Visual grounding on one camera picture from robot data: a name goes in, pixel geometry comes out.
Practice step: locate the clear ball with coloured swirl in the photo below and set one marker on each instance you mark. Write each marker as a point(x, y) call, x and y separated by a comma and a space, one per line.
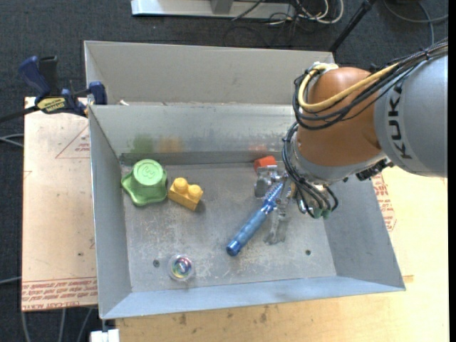
point(181, 267)

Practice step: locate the red-orange small block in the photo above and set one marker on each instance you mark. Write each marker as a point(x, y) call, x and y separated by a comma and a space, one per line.
point(265, 163)

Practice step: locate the yellow toy brick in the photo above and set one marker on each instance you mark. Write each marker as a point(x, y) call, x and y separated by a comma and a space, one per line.
point(185, 192)

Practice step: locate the grey metal bin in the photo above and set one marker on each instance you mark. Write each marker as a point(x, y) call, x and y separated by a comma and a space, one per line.
point(213, 226)

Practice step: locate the green plastic cup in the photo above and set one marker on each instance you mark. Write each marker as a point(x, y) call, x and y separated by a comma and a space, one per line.
point(146, 182)

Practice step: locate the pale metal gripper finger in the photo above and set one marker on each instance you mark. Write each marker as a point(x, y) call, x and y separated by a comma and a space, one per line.
point(273, 226)
point(284, 228)

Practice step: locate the brown cardboard board red print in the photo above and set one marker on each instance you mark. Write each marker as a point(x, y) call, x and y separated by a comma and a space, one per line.
point(57, 198)

